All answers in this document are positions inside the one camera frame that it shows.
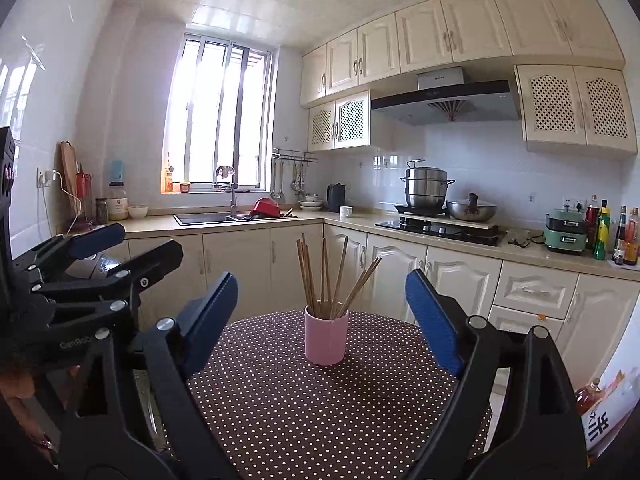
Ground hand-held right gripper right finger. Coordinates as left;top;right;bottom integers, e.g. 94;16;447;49
405;268;590;480

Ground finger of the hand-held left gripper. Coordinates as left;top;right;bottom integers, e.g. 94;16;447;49
34;239;184;312
12;223;127;281

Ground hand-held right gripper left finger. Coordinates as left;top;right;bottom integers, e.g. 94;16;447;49
56;271;239;480

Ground pink cup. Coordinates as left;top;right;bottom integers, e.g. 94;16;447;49
304;305;350;366

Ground bunch of wooden chopsticks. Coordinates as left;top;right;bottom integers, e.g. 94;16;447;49
296;232;383;320

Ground person's left hand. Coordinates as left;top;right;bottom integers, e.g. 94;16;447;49
0;366;38;404

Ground grey rice cooker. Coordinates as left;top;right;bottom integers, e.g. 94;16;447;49
67;252;133;281

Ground large glass jar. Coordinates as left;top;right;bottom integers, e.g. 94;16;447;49
107;181;130;221

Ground cream base cabinets with countertop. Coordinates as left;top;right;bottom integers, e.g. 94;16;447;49
55;212;640;391

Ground steel sink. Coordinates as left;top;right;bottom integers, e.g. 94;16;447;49
173;211;298;226

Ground wooden cutting board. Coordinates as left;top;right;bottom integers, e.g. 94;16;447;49
60;141;83;221

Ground black gas hob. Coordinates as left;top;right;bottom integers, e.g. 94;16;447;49
375;217;507;247

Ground metal faucet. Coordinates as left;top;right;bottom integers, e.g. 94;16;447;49
215;164;238;220

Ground light wooden board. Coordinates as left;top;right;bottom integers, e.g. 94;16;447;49
400;212;496;231

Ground wok with lid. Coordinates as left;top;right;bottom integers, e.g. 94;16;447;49
445;192;499;222

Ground red colander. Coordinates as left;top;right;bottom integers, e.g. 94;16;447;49
250;197;282;219

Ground stainless steamer pot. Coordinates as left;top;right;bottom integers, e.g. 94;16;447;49
399;159;456;210

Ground brown polka dot tablecloth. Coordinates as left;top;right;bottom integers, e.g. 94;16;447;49
185;310;493;480

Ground window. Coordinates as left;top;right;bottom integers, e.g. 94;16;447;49
161;32;278;195

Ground green multicooker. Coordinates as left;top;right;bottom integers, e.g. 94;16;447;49
542;208;588;256

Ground black electric kettle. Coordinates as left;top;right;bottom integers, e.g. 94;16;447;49
326;182;347;212

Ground hanging metal spatula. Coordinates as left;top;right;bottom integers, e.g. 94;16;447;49
291;162;307;202

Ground row of condiment bottles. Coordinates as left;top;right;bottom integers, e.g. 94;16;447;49
585;195;640;267

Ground printed rice bag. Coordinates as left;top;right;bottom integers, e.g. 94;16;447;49
574;330;640;463

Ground range hood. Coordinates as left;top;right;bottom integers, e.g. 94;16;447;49
370;66;522;127

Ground cream lattice door cabinet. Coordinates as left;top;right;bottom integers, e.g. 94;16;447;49
306;90;372;153
514;64;638;161

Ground white charging cable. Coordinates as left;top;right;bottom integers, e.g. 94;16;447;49
47;170;83;233

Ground metal wall rack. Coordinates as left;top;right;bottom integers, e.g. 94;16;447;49
272;147;319;166

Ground cream upper wall cabinets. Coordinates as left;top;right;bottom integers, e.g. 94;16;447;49
300;0;627;108

